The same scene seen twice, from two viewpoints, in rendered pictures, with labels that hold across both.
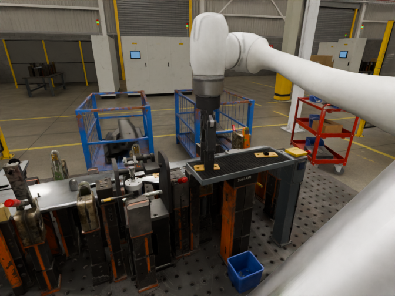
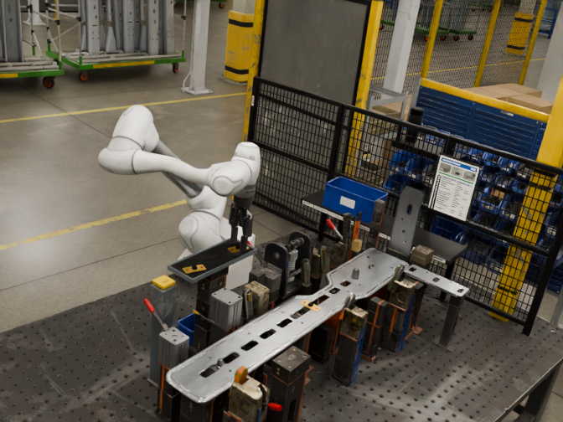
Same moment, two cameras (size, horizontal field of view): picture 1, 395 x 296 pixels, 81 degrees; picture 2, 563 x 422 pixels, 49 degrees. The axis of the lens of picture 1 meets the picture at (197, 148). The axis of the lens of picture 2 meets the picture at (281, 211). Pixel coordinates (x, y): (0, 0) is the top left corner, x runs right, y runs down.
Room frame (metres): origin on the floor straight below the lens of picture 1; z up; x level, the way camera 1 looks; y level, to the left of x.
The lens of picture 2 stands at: (2.68, -1.03, 2.36)
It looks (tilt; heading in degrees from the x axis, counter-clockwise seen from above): 24 degrees down; 149
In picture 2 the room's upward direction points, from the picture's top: 7 degrees clockwise
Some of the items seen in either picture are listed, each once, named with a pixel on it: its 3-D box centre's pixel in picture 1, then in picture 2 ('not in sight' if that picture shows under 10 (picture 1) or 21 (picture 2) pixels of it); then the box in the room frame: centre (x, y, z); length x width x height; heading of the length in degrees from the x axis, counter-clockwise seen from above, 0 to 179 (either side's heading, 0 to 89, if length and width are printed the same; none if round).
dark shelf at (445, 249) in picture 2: not in sight; (379, 223); (0.41, 0.93, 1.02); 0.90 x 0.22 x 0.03; 24
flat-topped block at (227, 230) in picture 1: (236, 216); (209, 307); (0.74, -0.15, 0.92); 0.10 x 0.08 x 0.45; 114
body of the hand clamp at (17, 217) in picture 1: (40, 251); (335, 276); (0.61, 0.55, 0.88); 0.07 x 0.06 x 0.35; 24
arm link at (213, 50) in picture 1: (211, 44); (245, 163); (0.71, -0.04, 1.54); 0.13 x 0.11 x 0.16; 134
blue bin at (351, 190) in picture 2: not in sight; (354, 199); (0.25, 0.86, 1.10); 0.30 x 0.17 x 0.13; 27
